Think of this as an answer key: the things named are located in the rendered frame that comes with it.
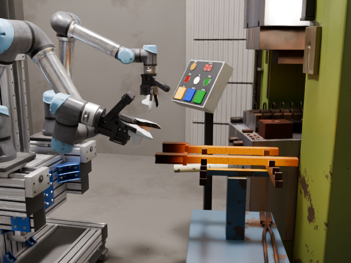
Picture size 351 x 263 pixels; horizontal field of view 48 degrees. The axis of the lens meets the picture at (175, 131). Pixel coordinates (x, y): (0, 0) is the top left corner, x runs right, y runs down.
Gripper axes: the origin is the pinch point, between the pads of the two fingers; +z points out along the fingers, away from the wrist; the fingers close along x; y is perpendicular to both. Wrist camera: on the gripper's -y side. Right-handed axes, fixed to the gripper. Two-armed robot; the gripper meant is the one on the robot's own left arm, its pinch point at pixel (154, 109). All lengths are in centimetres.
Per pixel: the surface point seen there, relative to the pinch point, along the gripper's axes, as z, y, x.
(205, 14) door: -67, 5, -216
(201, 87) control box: -11.8, -24.9, -8.8
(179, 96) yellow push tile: -5.6, -10.5, -17.3
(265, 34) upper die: -40, -59, 38
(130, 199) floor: 94, 47, -89
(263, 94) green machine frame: -11, -59, 3
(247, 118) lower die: -2, -52, 27
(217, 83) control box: -14.7, -34.4, -4.6
